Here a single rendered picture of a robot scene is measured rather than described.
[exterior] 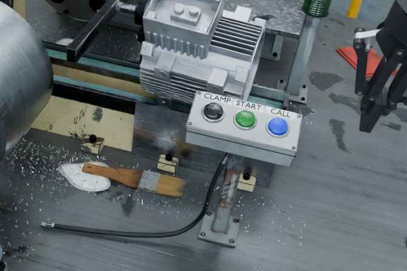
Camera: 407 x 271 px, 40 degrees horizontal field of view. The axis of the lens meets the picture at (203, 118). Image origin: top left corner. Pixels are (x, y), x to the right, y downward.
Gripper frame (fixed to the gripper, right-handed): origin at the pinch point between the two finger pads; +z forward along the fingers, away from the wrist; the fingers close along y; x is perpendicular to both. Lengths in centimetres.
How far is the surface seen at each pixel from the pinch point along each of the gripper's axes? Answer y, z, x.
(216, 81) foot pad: 22.9, 18.3, -12.4
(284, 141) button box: 9.9, 9.9, 1.8
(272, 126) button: 12.3, 9.1, 0.2
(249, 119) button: 15.7, 9.1, -0.1
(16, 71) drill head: 50, 4, 4
